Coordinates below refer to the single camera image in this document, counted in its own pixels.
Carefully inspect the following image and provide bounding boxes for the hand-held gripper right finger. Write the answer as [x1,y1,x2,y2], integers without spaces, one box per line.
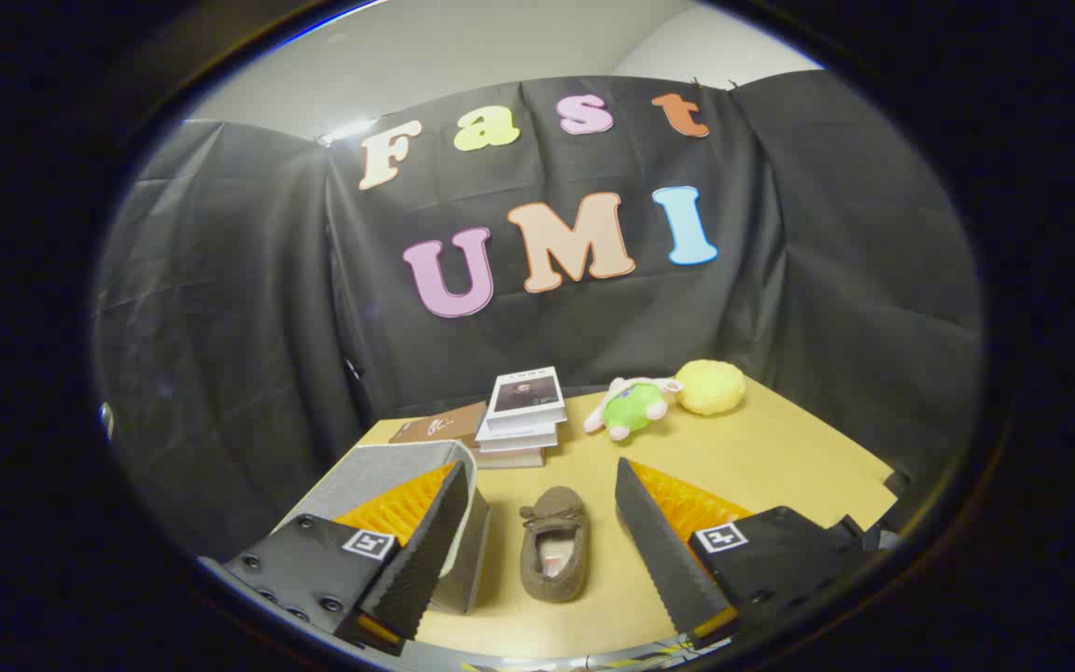
[614,456,879,651]

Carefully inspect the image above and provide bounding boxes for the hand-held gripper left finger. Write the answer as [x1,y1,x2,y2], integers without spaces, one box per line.
[223,460,471,656]

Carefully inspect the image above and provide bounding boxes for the grey fabric storage box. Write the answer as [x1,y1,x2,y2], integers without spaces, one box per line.
[272,441,494,615]

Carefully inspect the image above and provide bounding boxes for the brown fuzzy slipper shoe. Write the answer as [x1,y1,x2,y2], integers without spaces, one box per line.
[519,485,590,604]

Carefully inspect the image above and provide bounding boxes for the beige book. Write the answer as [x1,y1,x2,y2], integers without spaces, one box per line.
[477,448,548,469]

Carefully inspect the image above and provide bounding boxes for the brown book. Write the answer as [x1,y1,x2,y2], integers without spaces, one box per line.
[388,401,489,449]

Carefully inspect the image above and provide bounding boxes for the plain white book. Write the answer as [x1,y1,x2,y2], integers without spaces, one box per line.
[477,425,562,455]

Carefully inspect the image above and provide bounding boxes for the green and pink plush toy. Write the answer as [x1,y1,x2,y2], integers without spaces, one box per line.
[582,376,685,441]

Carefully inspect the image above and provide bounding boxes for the yellow plush toy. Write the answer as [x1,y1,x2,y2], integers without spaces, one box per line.
[675,359,747,417]

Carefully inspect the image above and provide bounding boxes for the white book with photo cover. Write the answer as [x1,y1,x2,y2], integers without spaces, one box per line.
[484,366,566,433]

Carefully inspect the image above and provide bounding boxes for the black backdrop cloth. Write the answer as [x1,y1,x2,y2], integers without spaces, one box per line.
[94,70,982,561]

